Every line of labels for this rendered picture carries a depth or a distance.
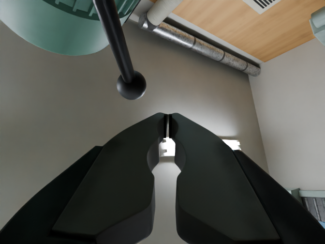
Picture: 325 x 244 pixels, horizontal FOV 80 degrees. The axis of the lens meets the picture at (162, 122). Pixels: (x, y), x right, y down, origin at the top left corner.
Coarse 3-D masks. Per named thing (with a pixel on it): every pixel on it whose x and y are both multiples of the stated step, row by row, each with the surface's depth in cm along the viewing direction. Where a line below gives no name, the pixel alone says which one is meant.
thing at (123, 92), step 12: (96, 0) 12; (108, 0) 12; (108, 12) 13; (108, 24) 14; (120, 24) 15; (108, 36) 15; (120, 36) 15; (120, 48) 16; (120, 60) 18; (120, 72) 20; (132, 72) 20; (120, 84) 22; (132, 84) 22; (144, 84) 22; (132, 96) 22
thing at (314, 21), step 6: (324, 6) 165; (318, 12) 166; (324, 12) 163; (312, 18) 169; (318, 18) 166; (324, 18) 164; (312, 24) 180; (318, 24) 169; (324, 24) 169; (312, 30) 180; (318, 30) 176; (324, 30) 174; (318, 36) 181; (324, 36) 182; (324, 42) 190
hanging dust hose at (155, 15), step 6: (162, 0) 168; (168, 0) 165; (174, 0) 164; (180, 0) 165; (156, 6) 175; (162, 6) 170; (168, 6) 169; (174, 6) 169; (150, 12) 181; (156, 12) 176; (162, 12) 175; (168, 12) 176; (150, 18) 184; (156, 18) 182; (162, 18) 182; (156, 24) 188
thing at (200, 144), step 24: (168, 120) 13; (192, 144) 9; (216, 144) 9; (192, 168) 7; (216, 168) 7; (240, 168) 7; (192, 192) 6; (216, 192) 6; (240, 192) 6; (192, 216) 6; (216, 216) 6; (240, 216) 6; (264, 216) 6; (192, 240) 6; (216, 240) 6; (240, 240) 5; (264, 240) 5
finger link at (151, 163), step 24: (144, 120) 11; (120, 144) 9; (144, 144) 9; (96, 168) 7; (120, 168) 7; (144, 168) 7; (96, 192) 7; (120, 192) 6; (144, 192) 6; (72, 216) 6; (96, 216) 6; (120, 216) 6; (144, 216) 6; (96, 240) 5; (120, 240) 6
